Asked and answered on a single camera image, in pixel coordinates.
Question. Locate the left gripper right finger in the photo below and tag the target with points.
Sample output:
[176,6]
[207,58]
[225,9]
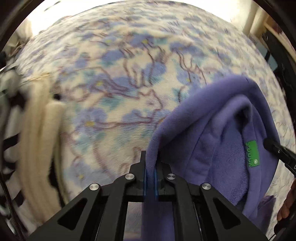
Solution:
[200,212]

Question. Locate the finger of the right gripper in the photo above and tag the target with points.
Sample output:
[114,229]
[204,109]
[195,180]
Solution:
[282,153]

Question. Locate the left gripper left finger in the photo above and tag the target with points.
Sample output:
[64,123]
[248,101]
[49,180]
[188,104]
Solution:
[98,212]

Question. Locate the purple zip hoodie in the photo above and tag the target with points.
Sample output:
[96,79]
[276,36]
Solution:
[215,135]

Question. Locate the right hand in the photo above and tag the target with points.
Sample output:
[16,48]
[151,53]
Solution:
[285,209]

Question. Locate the black instrument case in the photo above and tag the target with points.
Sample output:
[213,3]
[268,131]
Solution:
[285,70]

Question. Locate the cream folded garment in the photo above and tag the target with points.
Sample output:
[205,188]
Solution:
[42,119]

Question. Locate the cat print fleece blanket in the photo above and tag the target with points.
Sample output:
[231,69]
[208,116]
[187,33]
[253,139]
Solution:
[122,68]

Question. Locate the black white graffiti garment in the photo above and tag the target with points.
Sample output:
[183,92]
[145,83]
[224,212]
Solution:
[15,93]

